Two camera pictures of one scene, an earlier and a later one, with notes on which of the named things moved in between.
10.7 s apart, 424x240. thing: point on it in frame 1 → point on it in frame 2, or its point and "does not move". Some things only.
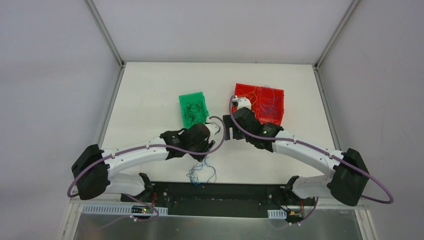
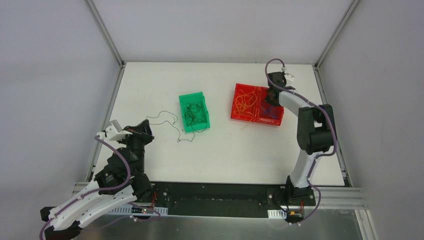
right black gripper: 228,125 → 273,94
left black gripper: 205,145 → 139,133
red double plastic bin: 268,103 does not move
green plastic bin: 193,109 does not move
